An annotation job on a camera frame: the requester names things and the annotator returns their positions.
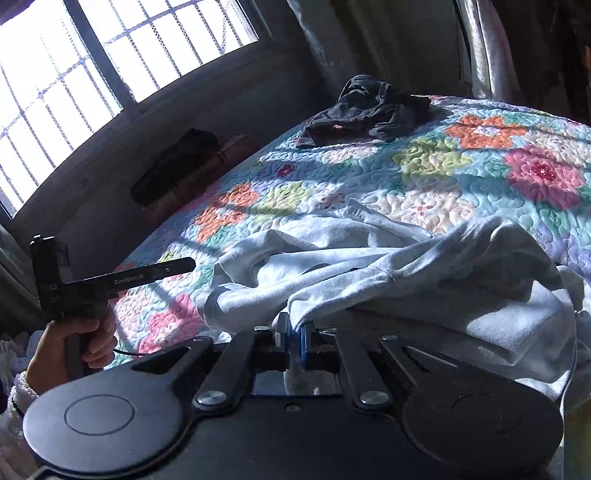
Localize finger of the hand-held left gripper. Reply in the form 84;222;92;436
150;257;197;281

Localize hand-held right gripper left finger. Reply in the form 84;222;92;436
130;313;294;411

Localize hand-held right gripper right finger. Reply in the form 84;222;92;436
297;322;460;411

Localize light grey sweatshirt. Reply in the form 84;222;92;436
203;198;591;416

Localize dark brown hanging clothes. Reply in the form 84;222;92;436
503;0;591;125

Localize person's left hand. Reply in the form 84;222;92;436
25;318;119;394

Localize beige curtain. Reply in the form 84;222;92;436
0;222;47;333

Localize black folded clothing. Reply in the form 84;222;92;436
130;128;221;206

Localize barred window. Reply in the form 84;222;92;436
0;0;259;217

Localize floral quilted bedspread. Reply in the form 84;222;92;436
108;95;591;356

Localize dark grey crumpled garment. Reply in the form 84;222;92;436
295;75;432;149

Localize pale patterned curtain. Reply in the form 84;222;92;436
286;0;462;104

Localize white hanging garment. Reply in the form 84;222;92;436
465;0;509;100

